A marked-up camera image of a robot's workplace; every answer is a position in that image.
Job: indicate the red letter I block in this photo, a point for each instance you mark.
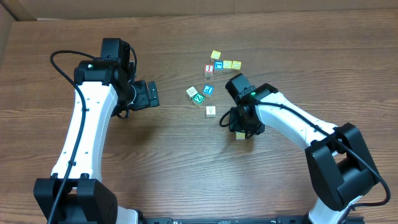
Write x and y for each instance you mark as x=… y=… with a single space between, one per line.
x=209 y=70

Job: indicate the white letter W block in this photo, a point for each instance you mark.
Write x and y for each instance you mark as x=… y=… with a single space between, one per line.
x=191 y=92

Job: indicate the yellow block right row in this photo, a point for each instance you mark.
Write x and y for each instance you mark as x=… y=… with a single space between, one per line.
x=236 y=66

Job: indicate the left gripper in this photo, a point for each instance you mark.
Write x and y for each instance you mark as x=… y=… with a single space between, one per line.
x=152 y=94

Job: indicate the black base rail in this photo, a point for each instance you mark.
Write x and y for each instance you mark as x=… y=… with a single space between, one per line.
x=277 y=220

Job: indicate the yellow letter K block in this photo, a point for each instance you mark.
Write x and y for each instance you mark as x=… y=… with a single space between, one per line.
x=240 y=136

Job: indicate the yellow block middle row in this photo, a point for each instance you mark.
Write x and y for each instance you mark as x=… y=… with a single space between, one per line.
x=227 y=66

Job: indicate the yellow block row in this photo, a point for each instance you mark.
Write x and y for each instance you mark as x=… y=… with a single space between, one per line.
x=227 y=66
x=236 y=66

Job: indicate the white ice cream block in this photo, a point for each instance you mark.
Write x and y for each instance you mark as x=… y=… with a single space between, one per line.
x=210 y=111

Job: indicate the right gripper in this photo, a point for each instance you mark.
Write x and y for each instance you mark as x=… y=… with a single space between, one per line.
x=241 y=121

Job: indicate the green letter Z block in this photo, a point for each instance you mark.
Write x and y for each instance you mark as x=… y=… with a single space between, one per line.
x=198 y=99

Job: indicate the yellow block far top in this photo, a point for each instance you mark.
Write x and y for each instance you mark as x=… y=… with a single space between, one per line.
x=215 y=55

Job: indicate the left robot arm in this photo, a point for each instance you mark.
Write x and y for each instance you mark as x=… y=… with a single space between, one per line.
x=105 y=87

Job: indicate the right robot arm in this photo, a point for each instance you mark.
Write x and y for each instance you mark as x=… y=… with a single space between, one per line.
x=340 y=165

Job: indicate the blue letter P block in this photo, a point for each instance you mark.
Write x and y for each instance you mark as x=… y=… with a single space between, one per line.
x=208 y=91

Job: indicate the blue picture block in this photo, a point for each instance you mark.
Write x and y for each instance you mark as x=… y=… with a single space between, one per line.
x=218 y=66

